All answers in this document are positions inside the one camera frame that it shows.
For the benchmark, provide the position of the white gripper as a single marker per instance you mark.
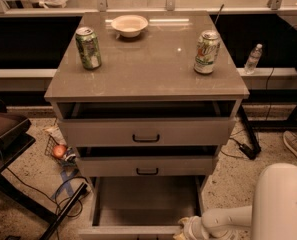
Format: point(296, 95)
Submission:
point(192, 228)

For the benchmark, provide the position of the grey drawer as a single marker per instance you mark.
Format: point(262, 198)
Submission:
point(147, 161)
point(142, 208)
point(151, 132)

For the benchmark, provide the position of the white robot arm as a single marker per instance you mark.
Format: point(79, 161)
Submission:
point(271, 216)

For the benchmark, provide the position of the grey drawer cabinet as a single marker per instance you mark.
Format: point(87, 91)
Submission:
point(147, 77)

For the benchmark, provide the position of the black power adapter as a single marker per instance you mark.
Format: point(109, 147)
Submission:
point(249, 152)

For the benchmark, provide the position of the black stand leg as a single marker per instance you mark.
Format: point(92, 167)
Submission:
point(81, 190)

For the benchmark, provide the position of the blue tape cross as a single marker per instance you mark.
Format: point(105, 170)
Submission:
point(66, 177)

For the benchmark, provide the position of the white green soda can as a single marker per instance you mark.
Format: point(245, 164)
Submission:
point(208, 46)

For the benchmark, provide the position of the clear water bottle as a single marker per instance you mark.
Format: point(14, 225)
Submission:
point(253, 59)

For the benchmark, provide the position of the black chair left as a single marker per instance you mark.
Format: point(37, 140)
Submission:
point(14, 141)

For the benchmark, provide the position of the white bowl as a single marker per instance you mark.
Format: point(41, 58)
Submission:
point(129, 26)

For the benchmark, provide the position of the wire basket with apple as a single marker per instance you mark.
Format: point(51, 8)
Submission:
point(61, 154)

